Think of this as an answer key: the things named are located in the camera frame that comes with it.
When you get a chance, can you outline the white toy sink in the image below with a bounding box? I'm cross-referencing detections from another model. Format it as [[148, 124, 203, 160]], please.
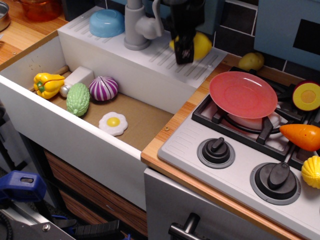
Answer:
[[0, 7, 226, 209]]

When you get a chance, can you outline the grey toy stove top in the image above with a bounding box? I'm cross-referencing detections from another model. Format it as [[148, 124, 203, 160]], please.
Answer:
[[157, 109, 320, 240]]

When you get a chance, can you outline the grey toy faucet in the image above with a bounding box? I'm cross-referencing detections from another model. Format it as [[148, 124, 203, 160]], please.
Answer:
[[124, 0, 164, 51]]

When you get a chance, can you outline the orange toy carrot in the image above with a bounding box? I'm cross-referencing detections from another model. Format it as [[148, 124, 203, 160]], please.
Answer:
[[279, 124, 320, 152]]

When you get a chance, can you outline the black braided cable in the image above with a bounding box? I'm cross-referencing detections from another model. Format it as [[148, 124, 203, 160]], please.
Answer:
[[0, 214, 12, 240]]

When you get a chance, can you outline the yellow toy corn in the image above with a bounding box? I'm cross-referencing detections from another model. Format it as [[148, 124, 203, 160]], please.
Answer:
[[301, 155, 320, 189]]

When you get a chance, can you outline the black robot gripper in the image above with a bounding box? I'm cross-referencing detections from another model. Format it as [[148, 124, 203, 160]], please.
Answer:
[[161, 0, 206, 65]]

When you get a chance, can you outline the yellow toy potato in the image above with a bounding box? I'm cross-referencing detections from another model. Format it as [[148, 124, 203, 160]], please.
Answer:
[[238, 52, 265, 71]]

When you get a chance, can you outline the blue plastic bowl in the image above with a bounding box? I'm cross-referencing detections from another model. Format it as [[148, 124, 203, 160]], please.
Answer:
[[89, 9, 125, 38]]

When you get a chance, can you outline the metal pot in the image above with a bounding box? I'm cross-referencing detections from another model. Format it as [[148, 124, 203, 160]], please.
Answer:
[[0, 1, 11, 32]]

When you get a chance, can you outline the black stove grate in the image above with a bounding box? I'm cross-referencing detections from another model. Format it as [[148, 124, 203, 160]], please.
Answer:
[[191, 67, 320, 170]]

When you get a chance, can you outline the yellow toy bell pepper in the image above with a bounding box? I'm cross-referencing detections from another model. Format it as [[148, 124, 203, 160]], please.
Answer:
[[33, 72, 65, 100]]

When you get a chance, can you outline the pink plastic plate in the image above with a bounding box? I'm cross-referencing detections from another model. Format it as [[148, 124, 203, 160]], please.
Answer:
[[209, 71, 278, 119]]

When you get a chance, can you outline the green toy bitter gourd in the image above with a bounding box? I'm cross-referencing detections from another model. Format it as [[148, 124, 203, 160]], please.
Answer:
[[66, 83, 91, 117]]

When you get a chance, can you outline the black stove knob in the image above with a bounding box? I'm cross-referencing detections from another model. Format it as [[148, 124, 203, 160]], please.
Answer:
[[197, 137, 236, 169], [250, 162, 301, 206]]

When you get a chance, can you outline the purple striped toy onion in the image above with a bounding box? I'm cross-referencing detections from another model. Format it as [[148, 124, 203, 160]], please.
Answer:
[[88, 76, 119, 102]]

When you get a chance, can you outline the left black stove knob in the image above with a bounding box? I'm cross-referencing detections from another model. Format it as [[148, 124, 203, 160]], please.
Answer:
[[197, 137, 236, 169]]

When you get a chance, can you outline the yellow toy lemon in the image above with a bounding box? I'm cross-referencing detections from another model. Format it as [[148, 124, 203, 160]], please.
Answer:
[[169, 31, 213, 61]]

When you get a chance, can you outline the orange transparent container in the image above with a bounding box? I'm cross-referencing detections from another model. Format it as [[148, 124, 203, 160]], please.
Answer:
[[17, 0, 63, 22]]

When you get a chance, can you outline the right black stove knob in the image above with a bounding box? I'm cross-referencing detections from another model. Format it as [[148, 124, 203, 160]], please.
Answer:
[[250, 162, 301, 206]]

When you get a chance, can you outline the black oven door handle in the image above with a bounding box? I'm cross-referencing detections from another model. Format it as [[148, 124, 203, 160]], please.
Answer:
[[168, 213, 201, 240]]

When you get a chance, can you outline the blue clamp handle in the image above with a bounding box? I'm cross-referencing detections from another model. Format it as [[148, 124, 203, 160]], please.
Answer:
[[0, 170, 47, 203]]

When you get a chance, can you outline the white toy salt shaker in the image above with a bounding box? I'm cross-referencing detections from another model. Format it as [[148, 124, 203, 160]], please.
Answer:
[[59, 66, 94, 98]]

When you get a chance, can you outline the halved toy plum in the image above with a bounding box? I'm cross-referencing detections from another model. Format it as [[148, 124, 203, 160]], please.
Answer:
[[292, 80, 320, 111]]

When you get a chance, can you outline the toy fried egg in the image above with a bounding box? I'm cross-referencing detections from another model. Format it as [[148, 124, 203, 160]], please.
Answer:
[[98, 112, 128, 137]]

